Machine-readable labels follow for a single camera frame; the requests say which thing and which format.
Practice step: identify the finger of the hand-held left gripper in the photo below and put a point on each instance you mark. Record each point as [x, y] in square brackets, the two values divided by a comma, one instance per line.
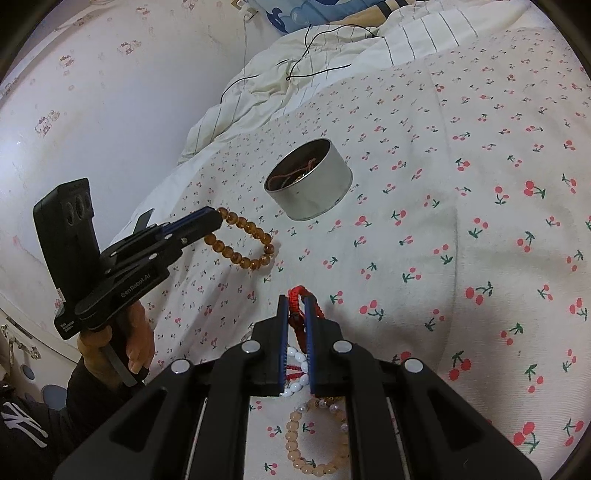
[198, 230]
[184, 218]

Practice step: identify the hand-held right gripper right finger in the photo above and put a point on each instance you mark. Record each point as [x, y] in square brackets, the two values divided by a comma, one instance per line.
[318, 360]

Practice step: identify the white striped duvet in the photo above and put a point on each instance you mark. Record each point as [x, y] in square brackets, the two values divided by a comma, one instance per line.
[268, 87]

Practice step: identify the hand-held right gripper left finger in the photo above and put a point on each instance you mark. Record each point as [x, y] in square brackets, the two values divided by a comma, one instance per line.
[272, 360]

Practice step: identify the round metal tin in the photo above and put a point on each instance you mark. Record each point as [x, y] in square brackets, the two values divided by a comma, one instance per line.
[318, 194]

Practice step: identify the black clothing with white logo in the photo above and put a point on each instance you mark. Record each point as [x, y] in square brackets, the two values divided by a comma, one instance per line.
[23, 420]

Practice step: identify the white wall charger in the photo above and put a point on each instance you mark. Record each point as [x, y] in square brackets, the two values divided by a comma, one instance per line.
[247, 11]

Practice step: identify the person's left forearm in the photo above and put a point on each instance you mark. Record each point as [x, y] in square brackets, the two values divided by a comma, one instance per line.
[87, 406]

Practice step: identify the person's left hand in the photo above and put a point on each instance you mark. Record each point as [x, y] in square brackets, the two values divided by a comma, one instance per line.
[141, 341]

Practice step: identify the blue whale print curtain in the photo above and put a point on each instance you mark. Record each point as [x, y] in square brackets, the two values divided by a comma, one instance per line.
[300, 16]

